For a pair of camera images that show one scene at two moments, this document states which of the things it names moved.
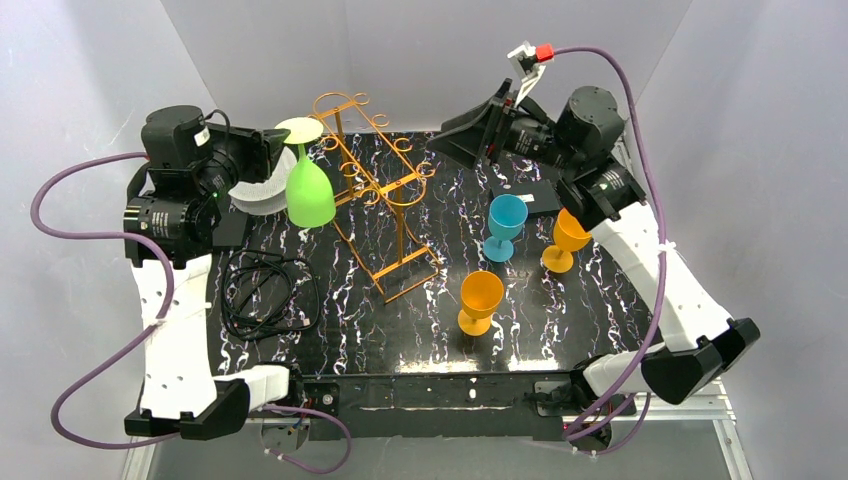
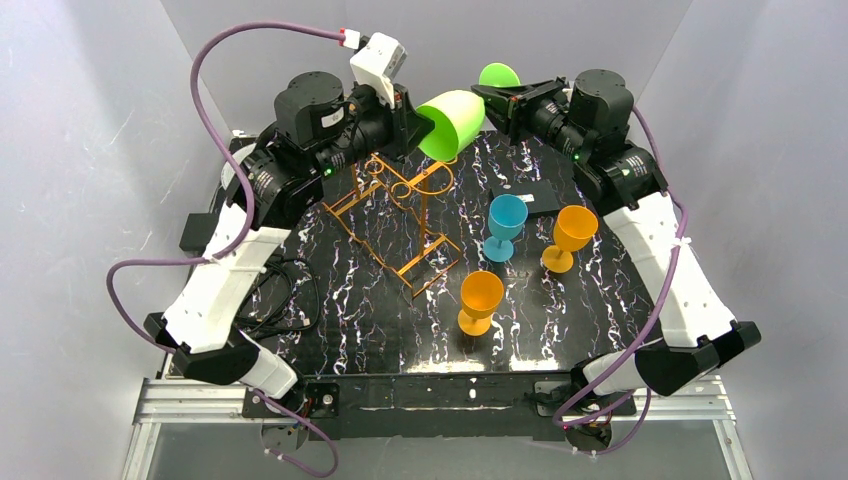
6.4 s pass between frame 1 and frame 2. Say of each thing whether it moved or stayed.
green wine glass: moved
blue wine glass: stayed
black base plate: stayed
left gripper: moved
